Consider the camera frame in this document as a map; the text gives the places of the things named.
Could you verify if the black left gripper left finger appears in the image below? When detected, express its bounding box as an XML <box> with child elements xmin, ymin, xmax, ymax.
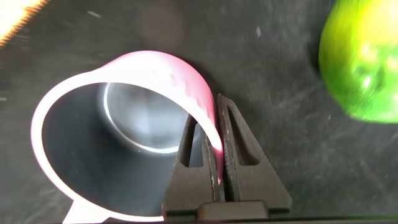
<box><xmin>162</xmin><ymin>114</ymin><xmax>218</xmax><ymax>219</ymax></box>

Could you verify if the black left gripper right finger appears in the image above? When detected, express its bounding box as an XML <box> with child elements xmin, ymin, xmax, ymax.
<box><xmin>216</xmin><ymin>94</ymin><xmax>292</xmax><ymax>216</ymax></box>

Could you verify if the pink saucepan with handle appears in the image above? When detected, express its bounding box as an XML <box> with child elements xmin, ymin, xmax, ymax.
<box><xmin>29</xmin><ymin>50</ymin><xmax>225</xmax><ymax>224</ymax></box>

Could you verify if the green lime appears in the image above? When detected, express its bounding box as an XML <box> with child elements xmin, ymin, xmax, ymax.
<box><xmin>317</xmin><ymin>0</ymin><xmax>398</xmax><ymax>124</ymax></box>

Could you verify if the wicker basket with brown handles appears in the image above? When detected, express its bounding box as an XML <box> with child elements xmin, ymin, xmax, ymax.
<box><xmin>0</xmin><ymin>0</ymin><xmax>50</xmax><ymax>48</ymax></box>

